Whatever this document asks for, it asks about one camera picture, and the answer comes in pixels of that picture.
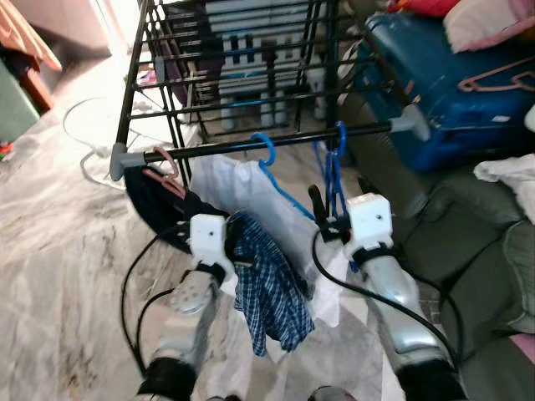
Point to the brown wooden furniture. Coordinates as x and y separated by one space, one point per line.
29 83

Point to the blue plaid garment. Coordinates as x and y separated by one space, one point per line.
272 292

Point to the black metal drying rack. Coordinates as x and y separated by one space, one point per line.
209 149

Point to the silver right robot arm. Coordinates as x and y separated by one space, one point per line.
401 309

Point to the white garment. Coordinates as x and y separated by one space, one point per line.
234 188

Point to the grey green sofa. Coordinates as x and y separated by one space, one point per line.
468 267

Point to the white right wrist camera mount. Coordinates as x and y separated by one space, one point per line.
370 219

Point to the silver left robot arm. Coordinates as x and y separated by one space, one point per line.
188 317

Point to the crumpled white cloth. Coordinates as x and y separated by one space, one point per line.
510 171

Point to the pale green cabinet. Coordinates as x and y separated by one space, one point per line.
15 109

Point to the pink cushion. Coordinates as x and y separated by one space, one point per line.
485 25

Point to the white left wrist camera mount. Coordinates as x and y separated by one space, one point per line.
207 236

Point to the right robot leg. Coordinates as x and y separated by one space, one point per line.
334 394

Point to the red cloth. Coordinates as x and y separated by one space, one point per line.
422 7

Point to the purple garment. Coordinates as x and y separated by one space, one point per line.
188 42

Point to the blue hard shell suitcase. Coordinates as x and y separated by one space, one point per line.
451 109

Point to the pink plastic clothes hanger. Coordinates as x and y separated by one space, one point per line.
462 84
170 180

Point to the dark navy garment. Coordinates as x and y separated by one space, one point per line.
155 205

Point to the pink mat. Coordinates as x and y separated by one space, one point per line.
524 347

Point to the blue plastic clothes hanger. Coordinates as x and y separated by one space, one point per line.
284 190
334 180

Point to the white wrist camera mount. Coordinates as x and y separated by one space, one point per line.
370 219
207 236

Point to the white slatted plastic stand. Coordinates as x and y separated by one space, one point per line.
267 50

